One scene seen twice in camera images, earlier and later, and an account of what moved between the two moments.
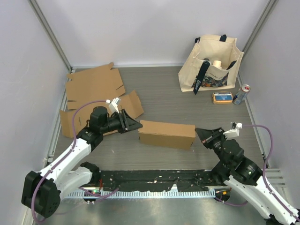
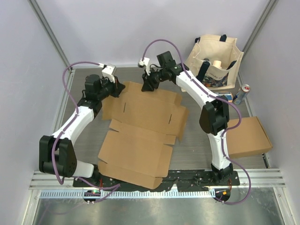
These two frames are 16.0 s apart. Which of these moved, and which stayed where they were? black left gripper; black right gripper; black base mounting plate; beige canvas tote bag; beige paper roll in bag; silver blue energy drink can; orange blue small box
Moved: black left gripper; black right gripper
Stayed: silver blue energy drink can; beige paper roll in bag; orange blue small box; black base mounting plate; beige canvas tote bag
